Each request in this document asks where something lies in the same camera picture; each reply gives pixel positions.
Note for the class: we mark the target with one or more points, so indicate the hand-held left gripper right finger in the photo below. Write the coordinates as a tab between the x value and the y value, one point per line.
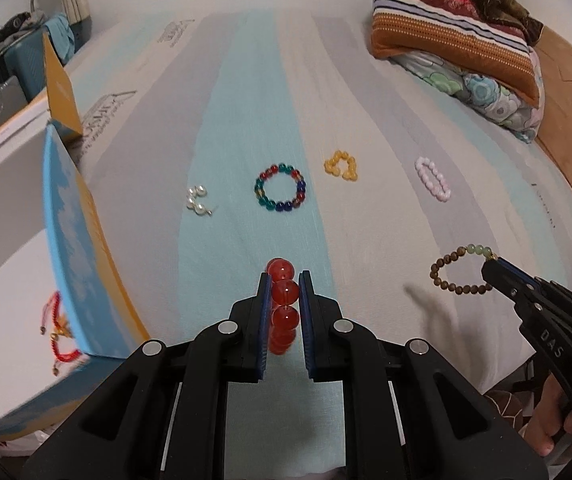
308	320

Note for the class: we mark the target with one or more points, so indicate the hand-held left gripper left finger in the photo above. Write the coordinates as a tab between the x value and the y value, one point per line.
263	310

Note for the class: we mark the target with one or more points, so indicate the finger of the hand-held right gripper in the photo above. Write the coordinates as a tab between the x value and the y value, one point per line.
505	282
520	275

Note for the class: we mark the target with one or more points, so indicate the white box with blue flaps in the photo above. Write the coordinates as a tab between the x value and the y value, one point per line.
11	270

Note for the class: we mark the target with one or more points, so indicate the person's right hand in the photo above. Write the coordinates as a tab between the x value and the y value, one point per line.
545	420

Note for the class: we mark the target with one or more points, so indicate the floral quilt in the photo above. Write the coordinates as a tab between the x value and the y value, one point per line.
485	92

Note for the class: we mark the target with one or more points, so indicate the striped bedsheet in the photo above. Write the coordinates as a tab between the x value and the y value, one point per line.
266	110

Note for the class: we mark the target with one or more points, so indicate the striped pillow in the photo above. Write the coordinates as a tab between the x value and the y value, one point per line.
445	35

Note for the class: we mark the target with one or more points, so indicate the blue suitcase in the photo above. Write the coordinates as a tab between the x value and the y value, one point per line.
31	67

